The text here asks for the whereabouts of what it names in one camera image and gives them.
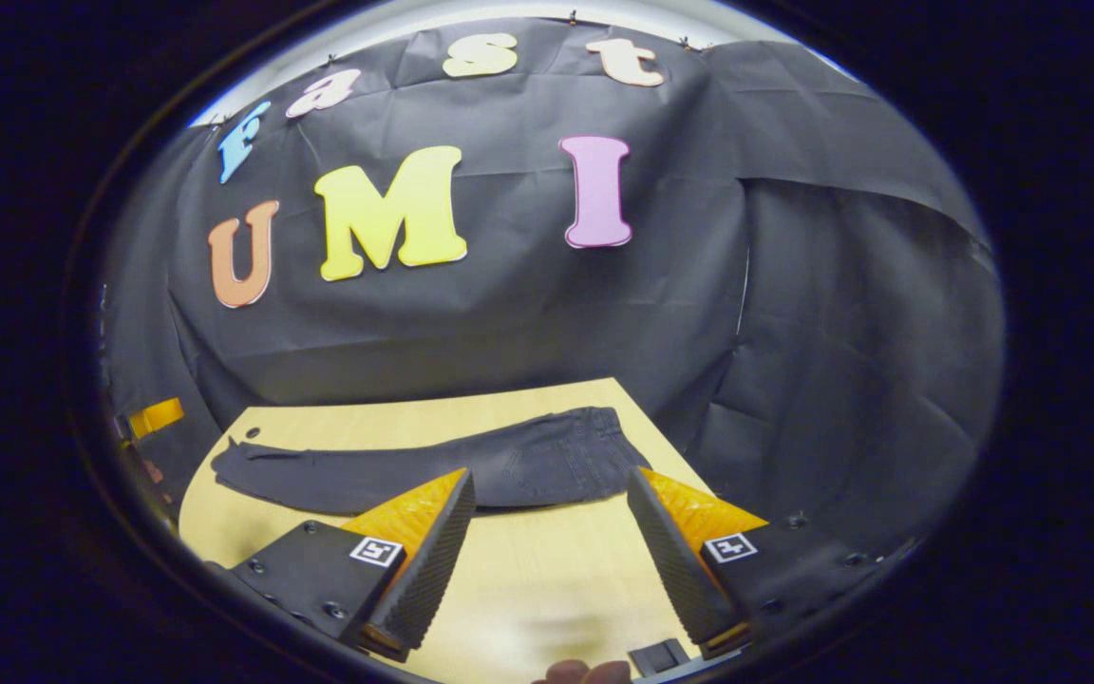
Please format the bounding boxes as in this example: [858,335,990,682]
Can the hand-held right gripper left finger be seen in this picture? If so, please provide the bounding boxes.
[226,467,477,663]

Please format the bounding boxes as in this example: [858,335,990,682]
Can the black jeans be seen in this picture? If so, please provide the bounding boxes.
[210,407,652,517]

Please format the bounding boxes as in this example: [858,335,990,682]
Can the black backdrop cloth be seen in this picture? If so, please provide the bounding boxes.
[101,17,1004,571]

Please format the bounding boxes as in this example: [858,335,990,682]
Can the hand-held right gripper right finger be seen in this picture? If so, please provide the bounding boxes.
[625,465,890,656]

